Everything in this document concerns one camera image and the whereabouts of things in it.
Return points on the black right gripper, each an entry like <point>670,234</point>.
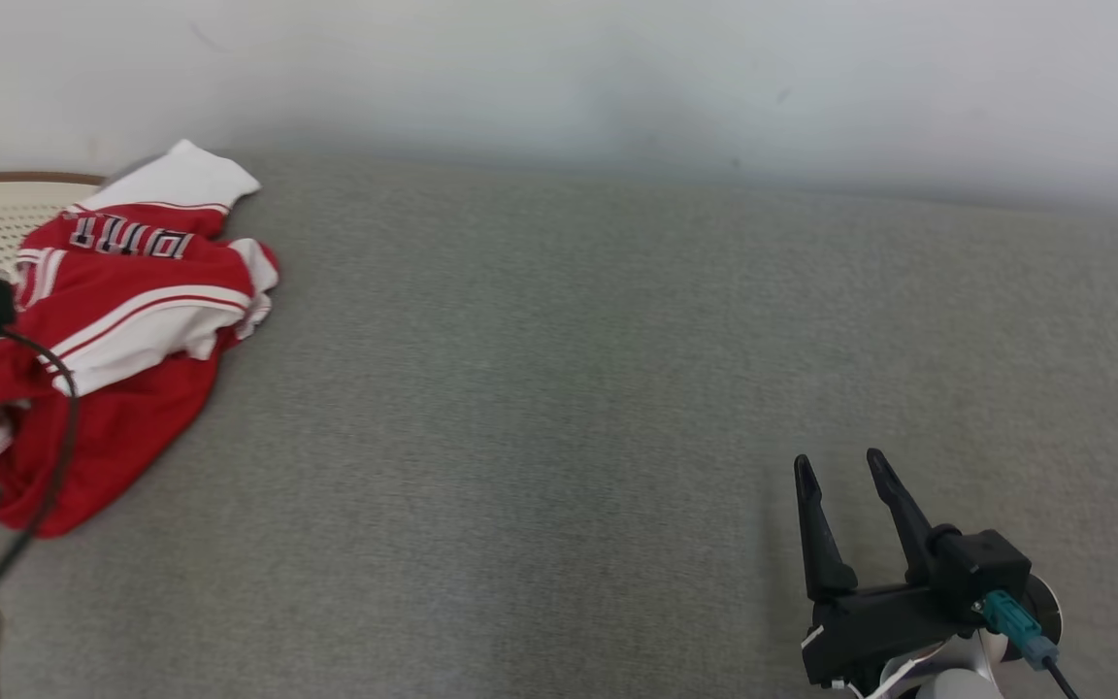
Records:
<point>870,626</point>

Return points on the red white basketball jersey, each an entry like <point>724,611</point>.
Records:
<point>147,320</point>

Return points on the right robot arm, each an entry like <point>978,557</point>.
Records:
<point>957,680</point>

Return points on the cream perforated laundry basket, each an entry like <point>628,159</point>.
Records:
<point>6,218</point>

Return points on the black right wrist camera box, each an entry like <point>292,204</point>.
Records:
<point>981,568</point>

